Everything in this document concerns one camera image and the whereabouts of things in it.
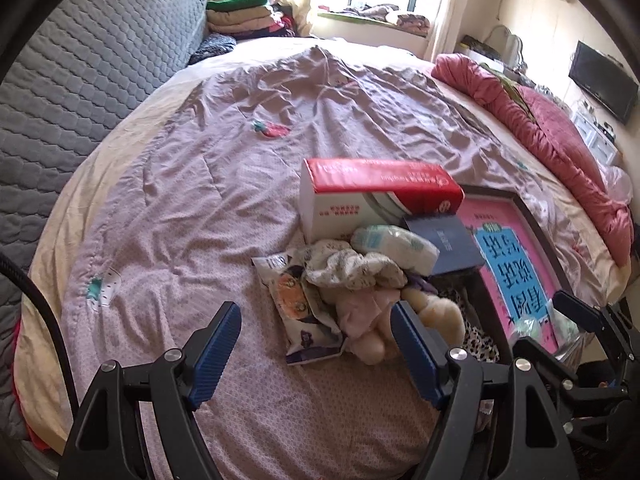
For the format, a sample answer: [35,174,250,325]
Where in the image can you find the purple patterned blanket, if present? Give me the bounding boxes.
[65,45,601,480]

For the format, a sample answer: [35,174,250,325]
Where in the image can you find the navy blue box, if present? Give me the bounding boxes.
[402,215,486,277]

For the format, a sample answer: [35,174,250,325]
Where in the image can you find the red and white carton box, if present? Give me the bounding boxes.
[298,158,465,243]

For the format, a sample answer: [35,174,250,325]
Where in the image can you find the black television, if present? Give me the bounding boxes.
[569,40,638,125]

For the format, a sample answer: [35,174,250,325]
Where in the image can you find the white wet wipes packet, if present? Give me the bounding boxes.
[251,252,348,365]

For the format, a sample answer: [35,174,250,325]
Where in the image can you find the white drawer cabinet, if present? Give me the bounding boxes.
[570,102,621,163]

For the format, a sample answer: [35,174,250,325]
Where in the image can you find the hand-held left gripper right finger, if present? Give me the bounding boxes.
[390,300,581,480]

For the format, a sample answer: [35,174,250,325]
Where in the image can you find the clothes on windowsill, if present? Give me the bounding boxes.
[320,4,431,36]

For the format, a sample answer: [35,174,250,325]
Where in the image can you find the leopard print cloth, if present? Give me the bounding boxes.
[435,285,501,363]

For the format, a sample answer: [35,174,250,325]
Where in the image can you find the stack of folded clothes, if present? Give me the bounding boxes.
[206,0,301,41]

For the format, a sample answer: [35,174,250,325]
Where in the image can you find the grey quilted headboard cover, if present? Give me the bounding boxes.
[0,0,208,411]

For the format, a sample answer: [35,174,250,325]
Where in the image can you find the dark patterned bag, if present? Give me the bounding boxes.
[460,35,501,61]

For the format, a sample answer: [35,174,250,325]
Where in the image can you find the dark-framed pink storage box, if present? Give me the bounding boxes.
[460,185,576,356]

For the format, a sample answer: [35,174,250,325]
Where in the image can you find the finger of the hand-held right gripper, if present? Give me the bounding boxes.
[552,290,617,336]
[514,337,627,403]

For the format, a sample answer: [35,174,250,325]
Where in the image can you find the cream plush toy pink outfit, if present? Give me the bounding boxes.
[335,285,466,366]

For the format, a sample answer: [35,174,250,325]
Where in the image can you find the patterned white baby cloth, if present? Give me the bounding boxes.
[300,240,408,291]

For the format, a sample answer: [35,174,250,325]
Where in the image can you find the black cable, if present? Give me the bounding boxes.
[0,252,81,411]

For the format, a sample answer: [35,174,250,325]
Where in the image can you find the clear plastic packet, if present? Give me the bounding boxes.
[515,300,583,361]

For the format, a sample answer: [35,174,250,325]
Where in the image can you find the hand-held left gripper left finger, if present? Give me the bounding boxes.
[60,301,243,480]

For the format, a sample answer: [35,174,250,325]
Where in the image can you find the pink comforter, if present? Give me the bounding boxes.
[431,52,633,266]

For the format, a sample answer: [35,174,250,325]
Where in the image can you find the cream bed sheet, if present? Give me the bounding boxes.
[15,35,631,451]

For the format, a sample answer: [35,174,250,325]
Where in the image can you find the white framed mirror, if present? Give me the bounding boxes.
[487,25,526,68]

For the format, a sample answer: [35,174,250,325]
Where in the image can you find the dark patterned cloth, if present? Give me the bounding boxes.
[190,34,237,66]

